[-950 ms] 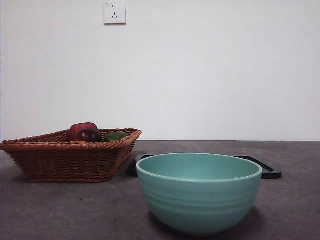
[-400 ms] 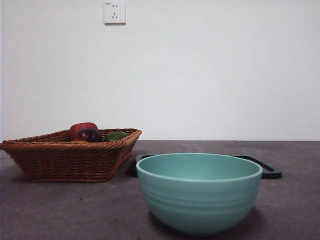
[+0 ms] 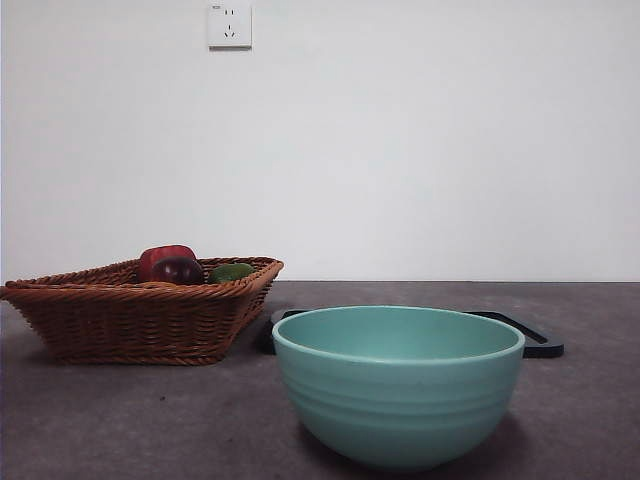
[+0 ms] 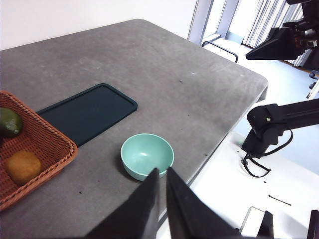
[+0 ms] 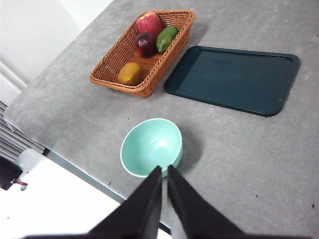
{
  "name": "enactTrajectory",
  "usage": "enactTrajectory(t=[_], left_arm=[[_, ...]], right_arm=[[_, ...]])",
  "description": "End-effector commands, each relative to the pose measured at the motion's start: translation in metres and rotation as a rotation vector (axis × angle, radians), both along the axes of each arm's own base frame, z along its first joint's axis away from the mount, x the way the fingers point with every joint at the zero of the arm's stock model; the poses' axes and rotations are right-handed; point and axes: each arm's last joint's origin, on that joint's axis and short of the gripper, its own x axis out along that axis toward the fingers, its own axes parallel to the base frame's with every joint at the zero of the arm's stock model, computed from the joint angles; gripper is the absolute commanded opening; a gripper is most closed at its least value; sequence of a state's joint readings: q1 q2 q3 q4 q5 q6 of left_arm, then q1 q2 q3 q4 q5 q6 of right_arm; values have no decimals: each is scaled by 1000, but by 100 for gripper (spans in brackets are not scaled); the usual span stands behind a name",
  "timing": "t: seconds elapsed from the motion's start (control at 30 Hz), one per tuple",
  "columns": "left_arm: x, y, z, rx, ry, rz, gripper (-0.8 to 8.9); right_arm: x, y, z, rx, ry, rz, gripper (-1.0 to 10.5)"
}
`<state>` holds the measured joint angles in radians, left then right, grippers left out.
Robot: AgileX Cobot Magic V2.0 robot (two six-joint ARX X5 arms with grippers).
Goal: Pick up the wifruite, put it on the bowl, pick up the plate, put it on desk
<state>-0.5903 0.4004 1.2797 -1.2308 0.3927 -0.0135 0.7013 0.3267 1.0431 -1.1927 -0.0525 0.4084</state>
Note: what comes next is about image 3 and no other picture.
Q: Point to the dark red plum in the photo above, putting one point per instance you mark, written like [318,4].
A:
[177,272]

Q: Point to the dark rectangular tray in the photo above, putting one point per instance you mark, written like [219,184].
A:
[544,347]

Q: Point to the red apple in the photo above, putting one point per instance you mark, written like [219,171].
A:
[160,252]

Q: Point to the green lime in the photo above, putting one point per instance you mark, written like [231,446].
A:
[230,272]

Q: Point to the white wall socket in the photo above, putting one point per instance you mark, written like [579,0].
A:
[230,25]

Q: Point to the brown wicker basket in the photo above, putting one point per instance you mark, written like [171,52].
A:
[130,325]

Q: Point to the teal ribbed bowl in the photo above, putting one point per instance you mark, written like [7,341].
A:
[400,400]

